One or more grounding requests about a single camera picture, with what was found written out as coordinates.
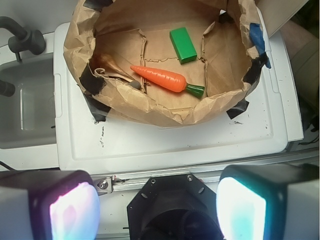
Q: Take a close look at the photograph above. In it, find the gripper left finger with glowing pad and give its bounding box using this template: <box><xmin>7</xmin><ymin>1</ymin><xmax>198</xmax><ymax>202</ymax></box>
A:
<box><xmin>0</xmin><ymin>170</ymin><xmax>100</xmax><ymax>240</ymax></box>

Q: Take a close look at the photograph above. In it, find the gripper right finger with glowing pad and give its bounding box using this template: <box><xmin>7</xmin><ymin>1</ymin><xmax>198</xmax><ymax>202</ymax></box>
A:
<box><xmin>216</xmin><ymin>163</ymin><xmax>320</xmax><ymax>240</ymax></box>

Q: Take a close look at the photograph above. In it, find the green rectangular block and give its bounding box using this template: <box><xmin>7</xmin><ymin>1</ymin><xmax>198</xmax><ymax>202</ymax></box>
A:
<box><xmin>169</xmin><ymin>27</ymin><xmax>197</xmax><ymax>65</ymax></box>

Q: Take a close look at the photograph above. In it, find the white toy sink basin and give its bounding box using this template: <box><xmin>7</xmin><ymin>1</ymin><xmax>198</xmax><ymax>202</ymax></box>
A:
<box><xmin>0</xmin><ymin>32</ymin><xmax>60</xmax><ymax>151</ymax></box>

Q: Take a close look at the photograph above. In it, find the grey plush toy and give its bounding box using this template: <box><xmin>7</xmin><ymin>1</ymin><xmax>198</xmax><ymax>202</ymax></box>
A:
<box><xmin>127</xmin><ymin>80</ymin><xmax>141</xmax><ymax>90</ymax></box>

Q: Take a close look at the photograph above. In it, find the tan conch seashell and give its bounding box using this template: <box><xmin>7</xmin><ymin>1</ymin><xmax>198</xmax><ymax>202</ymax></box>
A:
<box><xmin>98</xmin><ymin>54</ymin><xmax>135</xmax><ymax>82</ymax></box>

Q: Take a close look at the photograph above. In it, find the orange toy carrot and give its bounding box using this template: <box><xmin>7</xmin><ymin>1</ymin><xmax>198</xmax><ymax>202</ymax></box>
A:
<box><xmin>130</xmin><ymin>65</ymin><xmax>205</xmax><ymax>99</ymax></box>

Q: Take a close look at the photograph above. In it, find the dark grey toy faucet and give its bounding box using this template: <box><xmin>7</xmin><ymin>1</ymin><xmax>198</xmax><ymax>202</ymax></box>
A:
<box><xmin>0</xmin><ymin>16</ymin><xmax>47</xmax><ymax>63</ymax></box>

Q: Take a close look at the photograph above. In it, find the blue masking tape piece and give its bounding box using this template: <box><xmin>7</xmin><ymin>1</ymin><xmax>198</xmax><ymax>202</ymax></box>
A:
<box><xmin>249</xmin><ymin>23</ymin><xmax>271</xmax><ymax>69</ymax></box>

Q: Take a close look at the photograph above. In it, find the crumpled brown paper bag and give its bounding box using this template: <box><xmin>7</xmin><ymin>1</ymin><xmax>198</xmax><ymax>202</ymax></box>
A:
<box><xmin>63</xmin><ymin>0</ymin><xmax>265</xmax><ymax>127</ymax></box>

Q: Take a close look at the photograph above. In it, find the metal corner bracket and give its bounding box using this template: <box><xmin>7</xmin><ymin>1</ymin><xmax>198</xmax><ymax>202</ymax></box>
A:
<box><xmin>93</xmin><ymin>176</ymin><xmax>113</xmax><ymax>196</ymax></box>

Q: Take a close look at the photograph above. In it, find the aluminium extrusion rail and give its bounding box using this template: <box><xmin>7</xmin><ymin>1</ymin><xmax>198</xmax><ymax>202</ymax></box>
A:
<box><xmin>91</xmin><ymin>147</ymin><xmax>320</xmax><ymax>193</ymax></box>

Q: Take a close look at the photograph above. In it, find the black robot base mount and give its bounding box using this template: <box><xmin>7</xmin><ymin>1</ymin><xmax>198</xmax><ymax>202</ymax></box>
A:
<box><xmin>127</xmin><ymin>173</ymin><xmax>224</xmax><ymax>240</ymax></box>

